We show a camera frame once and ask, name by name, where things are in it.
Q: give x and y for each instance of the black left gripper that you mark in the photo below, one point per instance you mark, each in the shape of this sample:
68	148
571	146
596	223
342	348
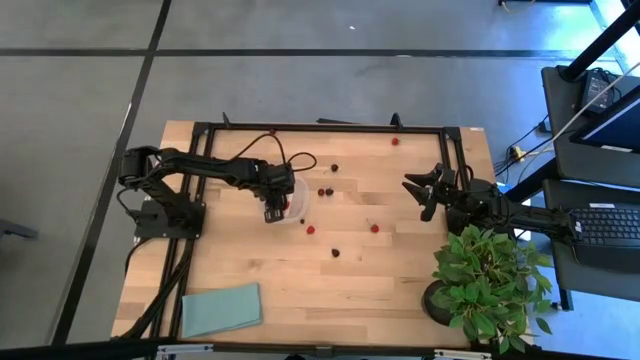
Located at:
277	182

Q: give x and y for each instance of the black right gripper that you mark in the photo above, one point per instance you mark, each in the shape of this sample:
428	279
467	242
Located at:
444	187

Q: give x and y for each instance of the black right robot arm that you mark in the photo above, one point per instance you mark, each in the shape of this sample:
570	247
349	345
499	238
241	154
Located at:
525	215

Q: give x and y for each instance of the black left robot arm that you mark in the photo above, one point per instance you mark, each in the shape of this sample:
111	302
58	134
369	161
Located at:
210	167

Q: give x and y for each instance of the yellow power plug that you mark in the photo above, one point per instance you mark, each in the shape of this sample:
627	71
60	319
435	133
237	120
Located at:
518	152

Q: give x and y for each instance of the black diagonal pole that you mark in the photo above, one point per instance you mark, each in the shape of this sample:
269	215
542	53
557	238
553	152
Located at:
600	42
530	182

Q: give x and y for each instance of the green potted plant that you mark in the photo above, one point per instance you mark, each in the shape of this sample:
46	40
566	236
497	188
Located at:
480	285

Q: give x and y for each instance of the teal folded cloth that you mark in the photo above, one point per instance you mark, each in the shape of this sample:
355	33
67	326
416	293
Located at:
220	310

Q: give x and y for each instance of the black side table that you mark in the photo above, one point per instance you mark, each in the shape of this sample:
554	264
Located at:
600	285
565	165

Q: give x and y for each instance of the black laptop keyboard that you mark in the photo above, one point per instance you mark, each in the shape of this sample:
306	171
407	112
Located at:
610	235

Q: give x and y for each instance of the black power brick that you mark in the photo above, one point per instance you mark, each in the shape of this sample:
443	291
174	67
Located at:
595	90

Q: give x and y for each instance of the black monitor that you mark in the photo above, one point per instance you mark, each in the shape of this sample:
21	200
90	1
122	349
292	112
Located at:
615	127

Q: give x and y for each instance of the black rig crossbeam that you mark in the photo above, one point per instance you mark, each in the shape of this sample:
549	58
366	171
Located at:
75	350

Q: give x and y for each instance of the grey chair leg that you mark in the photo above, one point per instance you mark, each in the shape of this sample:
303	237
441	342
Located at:
15	229

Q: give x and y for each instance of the black metal table frame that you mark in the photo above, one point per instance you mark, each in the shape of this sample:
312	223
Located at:
325	128

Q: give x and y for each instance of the silver metal bracket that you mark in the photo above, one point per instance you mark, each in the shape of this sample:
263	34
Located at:
462	354
185	349

